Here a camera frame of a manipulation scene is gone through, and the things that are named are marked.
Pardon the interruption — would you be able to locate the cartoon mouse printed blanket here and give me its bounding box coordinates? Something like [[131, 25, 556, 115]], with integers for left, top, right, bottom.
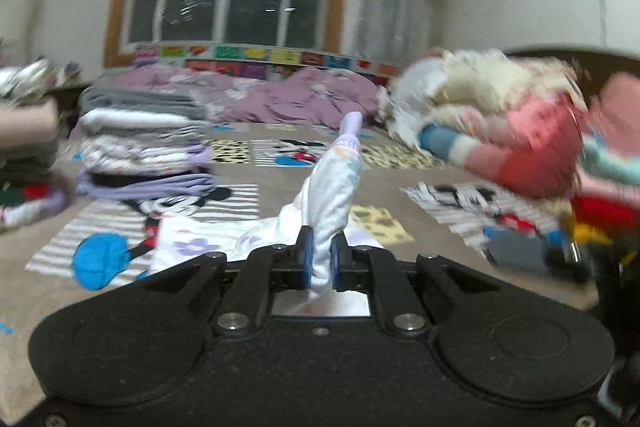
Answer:
[[0, 121, 618, 408]]

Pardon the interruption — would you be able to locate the dark wooden headboard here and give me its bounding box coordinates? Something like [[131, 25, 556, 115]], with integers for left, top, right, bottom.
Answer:
[[499, 43, 640, 98]]

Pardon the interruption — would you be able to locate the colourful alphabet foam panel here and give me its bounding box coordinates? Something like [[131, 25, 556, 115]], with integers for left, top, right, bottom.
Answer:
[[131, 43, 402, 81]]

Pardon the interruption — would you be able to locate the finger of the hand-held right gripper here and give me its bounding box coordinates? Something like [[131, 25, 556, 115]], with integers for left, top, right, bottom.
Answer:
[[483, 229, 593, 285]]

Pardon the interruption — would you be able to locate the purple floral quilt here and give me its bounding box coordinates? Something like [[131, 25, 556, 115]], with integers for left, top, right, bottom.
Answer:
[[99, 63, 382, 131]]

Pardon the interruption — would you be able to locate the red yellow clothes pile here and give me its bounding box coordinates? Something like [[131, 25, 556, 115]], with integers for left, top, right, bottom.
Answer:
[[569, 71, 640, 249]]

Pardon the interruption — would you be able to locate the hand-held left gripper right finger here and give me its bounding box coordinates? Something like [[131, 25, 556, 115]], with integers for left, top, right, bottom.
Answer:
[[329, 232, 502, 338]]

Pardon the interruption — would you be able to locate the tall stack of folded clothes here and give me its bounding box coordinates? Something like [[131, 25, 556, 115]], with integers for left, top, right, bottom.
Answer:
[[0, 56, 77, 234]]

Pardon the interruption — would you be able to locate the grey purple folded clothes stack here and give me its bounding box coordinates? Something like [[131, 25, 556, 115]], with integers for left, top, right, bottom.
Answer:
[[74, 83, 217, 201]]

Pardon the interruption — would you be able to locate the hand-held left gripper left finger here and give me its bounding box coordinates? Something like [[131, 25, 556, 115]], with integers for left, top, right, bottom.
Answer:
[[144, 225, 316, 338]]

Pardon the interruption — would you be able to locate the white floral pajama garment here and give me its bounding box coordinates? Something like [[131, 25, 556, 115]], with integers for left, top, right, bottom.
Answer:
[[146, 111, 417, 304]]

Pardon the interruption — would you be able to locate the white crumpled cloth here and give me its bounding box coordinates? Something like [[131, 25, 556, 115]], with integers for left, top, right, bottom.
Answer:
[[379, 52, 452, 144]]

